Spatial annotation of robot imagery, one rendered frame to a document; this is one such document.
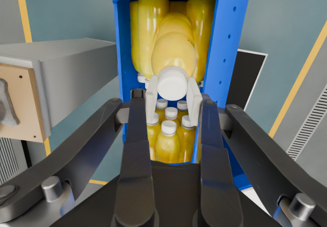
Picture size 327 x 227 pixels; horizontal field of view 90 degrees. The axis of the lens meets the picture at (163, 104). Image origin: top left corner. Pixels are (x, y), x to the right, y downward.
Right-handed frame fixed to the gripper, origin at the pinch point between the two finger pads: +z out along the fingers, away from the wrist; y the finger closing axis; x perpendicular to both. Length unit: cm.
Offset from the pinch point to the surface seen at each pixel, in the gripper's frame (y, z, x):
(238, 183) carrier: 32, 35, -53
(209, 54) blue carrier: 6.4, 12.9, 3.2
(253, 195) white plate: 38, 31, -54
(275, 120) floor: 111, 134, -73
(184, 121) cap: 4.4, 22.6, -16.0
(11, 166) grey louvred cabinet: -165, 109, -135
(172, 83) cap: -0.1, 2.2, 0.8
